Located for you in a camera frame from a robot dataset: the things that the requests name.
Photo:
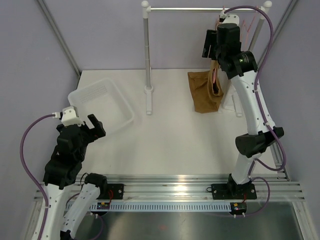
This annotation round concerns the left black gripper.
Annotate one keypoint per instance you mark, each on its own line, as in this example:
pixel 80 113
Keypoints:
pixel 98 131

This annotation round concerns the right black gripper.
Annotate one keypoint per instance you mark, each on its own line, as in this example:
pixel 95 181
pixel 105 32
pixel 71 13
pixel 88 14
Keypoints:
pixel 211 39

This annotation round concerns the pink wire hanger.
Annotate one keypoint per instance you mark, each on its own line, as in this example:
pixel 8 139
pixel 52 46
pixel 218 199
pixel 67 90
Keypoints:
pixel 245 30
pixel 215 75

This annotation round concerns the brown tank top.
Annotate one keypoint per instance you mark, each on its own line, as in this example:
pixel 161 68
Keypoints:
pixel 206 96

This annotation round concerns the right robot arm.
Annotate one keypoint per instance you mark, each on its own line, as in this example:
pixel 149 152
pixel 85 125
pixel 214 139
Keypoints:
pixel 242 71

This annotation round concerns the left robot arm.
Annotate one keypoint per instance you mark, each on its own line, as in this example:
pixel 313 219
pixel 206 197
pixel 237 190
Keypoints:
pixel 60 173

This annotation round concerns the white plastic basket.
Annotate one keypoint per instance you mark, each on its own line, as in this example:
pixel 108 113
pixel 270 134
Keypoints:
pixel 106 101

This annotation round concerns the white garment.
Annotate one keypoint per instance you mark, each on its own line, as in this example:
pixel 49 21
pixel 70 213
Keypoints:
pixel 231 101

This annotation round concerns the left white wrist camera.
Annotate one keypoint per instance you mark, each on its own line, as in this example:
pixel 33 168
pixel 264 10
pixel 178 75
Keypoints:
pixel 68 116

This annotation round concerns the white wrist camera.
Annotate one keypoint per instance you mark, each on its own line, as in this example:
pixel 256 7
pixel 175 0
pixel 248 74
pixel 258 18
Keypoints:
pixel 228 19
pixel 68 116

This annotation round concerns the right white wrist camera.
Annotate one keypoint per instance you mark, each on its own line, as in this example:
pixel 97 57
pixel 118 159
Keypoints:
pixel 228 19

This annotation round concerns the white slotted cable duct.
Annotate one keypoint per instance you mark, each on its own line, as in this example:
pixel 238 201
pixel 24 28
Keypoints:
pixel 119 206

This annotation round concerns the aluminium rail base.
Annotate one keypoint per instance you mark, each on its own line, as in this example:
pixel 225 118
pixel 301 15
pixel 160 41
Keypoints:
pixel 194 188

